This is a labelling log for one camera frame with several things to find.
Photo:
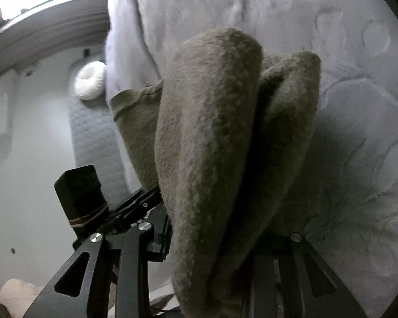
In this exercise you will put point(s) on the beige terry towel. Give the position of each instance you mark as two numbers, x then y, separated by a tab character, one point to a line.
212	159

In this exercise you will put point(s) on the beige fluffy cloth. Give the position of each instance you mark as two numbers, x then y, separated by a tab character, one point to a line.
18	298

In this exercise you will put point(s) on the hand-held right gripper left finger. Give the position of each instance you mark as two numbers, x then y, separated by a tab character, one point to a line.
159	240

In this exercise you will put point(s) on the grey ribbed window sill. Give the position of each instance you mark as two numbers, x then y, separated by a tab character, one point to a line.
46	29

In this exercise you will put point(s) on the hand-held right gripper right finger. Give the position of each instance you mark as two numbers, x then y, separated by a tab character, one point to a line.
300	271

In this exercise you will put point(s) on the white round cushion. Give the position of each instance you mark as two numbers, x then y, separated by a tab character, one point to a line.
90	81

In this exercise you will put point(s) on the grey embossed blanket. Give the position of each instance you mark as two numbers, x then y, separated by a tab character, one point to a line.
335	73

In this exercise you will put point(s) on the grey quilted floor mat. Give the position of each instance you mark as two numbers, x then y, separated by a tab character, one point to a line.
96	149

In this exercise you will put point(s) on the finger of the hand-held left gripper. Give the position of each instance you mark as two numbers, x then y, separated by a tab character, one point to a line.
137	202

